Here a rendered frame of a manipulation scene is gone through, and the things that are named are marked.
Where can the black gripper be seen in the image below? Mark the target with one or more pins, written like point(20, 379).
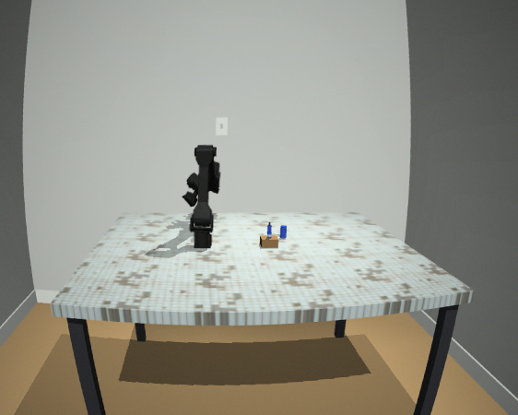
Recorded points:
point(190, 197)

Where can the brown square block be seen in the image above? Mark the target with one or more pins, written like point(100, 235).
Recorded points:
point(269, 242)

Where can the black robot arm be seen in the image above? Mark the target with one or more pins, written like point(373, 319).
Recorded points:
point(207, 180)

